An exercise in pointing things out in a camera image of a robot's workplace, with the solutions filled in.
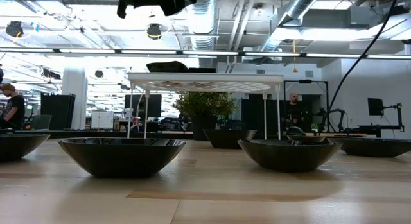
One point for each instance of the black leaf-shaped plate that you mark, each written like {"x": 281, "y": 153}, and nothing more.
{"x": 122, "y": 160}
{"x": 19, "y": 147}
{"x": 289, "y": 156}
{"x": 372, "y": 148}
{"x": 308, "y": 138}

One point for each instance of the black partition panel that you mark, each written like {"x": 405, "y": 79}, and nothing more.
{"x": 253, "y": 111}
{"x": 57, "y": 111}

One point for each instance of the white round column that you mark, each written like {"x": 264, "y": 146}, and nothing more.
{"x": 74, "y": 99}

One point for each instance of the black ceiling dome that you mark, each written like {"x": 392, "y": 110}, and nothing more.
{"x": 154, "y": 31}
{"x": 14, "y": 29}

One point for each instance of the black background robot arm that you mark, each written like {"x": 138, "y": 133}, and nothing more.
{"x": 334, "y": 111}

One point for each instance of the tall black frame stand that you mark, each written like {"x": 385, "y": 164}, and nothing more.
{"x": 305, "y": 81}

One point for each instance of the long ceiling light strip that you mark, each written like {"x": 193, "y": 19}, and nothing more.
{"x": 208, "y": 53}

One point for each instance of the black chair back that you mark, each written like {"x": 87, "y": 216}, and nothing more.
{"x": 295, "y": 131}

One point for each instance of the black monitor on stand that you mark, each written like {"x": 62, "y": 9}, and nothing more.
{"x": 375, "y": 106}

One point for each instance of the yellow hanging pendant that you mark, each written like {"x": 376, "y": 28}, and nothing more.
{"x": 294, "y": 70}

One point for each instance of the small green plant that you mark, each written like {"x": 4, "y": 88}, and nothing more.
{"x": 314, "y": 126}

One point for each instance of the white lattice raised rack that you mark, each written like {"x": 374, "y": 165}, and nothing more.
{"x": 241, "y": 79}

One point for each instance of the small black square plate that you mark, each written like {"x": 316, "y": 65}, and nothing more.
{"x": 201, "y": 68}
{"x": 201, "y": 72}

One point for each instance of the silver ventilation duct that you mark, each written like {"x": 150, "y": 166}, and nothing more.
{"x": 302, "y": 4}
{"x": 200, "y": 28}

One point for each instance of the white cabinet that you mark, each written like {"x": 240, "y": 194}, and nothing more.
{"x": 102, "y": 118}

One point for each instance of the person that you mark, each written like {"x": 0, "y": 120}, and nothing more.
{"x": 293, "y": 111}
{"x": 14, "y": 108}

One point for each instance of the green potted plant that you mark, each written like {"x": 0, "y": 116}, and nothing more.
{"x": 204, "y": 103}

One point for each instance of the black desk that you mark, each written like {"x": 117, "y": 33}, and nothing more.
{"x": 369, "y": 129}

